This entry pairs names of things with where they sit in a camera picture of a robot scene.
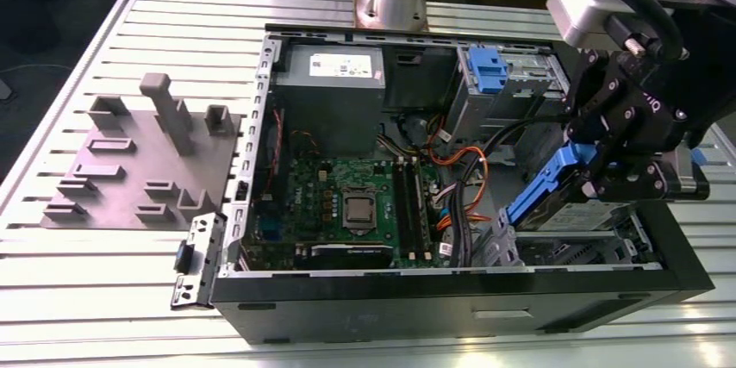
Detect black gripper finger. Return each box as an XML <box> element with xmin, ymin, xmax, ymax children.
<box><xmin>590</xmin><ymin>155</ymin><xmax>674</xmax><ymax>204</ymax></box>
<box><xmin>563</xmin><ymin>48</ymin><xmax>640</xmax><ymax>159</ymax></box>

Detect hard disk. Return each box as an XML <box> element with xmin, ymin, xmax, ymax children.
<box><xmin>506</xmin><ymin>143</ymin><xmax>710</xmax><ymax>234</ymax></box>

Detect metal disk bay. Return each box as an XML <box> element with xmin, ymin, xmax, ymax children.
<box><xmin>498</xmin><ymin>206</ymin><xmax>663</xmax><ymax>268</ymax></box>

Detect metal optical drive cage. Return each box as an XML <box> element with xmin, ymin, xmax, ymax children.
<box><xmin>446</xmin><ymin>44</ymin><xmax>576</xmax><ymax>145</ymax></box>

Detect black RAM slot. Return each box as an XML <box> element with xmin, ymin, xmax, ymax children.
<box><xmin>406</xmin><ymin>156</ymin><xmax>434</xmax><ymax>259</ymax></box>
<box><xmin>392</xmin><ymin>156</ymin><xmax>420</xmax><ymax>259</ymax></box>

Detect grey power supply unit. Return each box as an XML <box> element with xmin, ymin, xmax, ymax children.
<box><xmin>270</xmin><ymin>44</ymin><xmax>387</xmax><ymax>158</ymax></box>

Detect silver CPU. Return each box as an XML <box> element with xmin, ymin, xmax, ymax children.
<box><xmin>344</xmin><ymin>198</ymin><xmax>375</xmax><ymax>221</ymax></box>

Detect CPU socket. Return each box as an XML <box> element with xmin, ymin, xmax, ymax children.
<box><xmin>339</xmin><ymin>185</ymin><xmax>386</xmax><ymax>239</ymax></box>

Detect black open PC case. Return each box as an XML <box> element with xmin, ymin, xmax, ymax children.
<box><xmin>210</xmin><ymin>22</ymin><xmax>716</xmax><ymax>346</ymax></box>

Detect black graphics card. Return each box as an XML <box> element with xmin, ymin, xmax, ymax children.
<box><xmin>292</xmin><ymin>241</ymin><xmax>396</xmax><ymax>270</ymax></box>

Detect green motherboard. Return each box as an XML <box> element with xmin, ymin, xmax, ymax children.
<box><xmin>244</xmin><ymin>156</ymin><xmax>448</xmax><ymax>270</ymax></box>

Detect grey parts rack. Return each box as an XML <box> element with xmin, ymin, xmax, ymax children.
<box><xmin>40</xmin><ymin>73</ymin><xmax>247</xmax><ymax>234</ymax></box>

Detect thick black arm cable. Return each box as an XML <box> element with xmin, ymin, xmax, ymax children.
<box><xmin>543</xmin><ymin>0</ymin><xmax>691</xmax><ymax>63</ymax></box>

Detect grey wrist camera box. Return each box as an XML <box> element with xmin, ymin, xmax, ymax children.
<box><xmin>544</xmin><ymin>0</ymin><xmax>640</xmax><ymax>48</ymax></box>

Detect orange wire bundle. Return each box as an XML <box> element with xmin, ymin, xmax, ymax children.
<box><xmin>428</xmin><ymin>146</ymin><xmax>494</xmax><ymax>231</ymax></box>

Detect black cable bundle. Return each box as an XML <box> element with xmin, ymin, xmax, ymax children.
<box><xmin>448</xmin><ymin>113</ymin><xmax>571</xmax><ymax>268</ymax></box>

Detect thin red wire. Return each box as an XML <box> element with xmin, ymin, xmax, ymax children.
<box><xmin>268</xmin><ymin>107</ymin><xmax>287</xmax><ymax>201</ymax></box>

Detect metal expansion slot bracket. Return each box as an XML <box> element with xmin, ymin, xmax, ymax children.
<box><xmin>171</xmin><ymin>211</ymin><xmax>227</xmax><ymax>311</ymax></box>

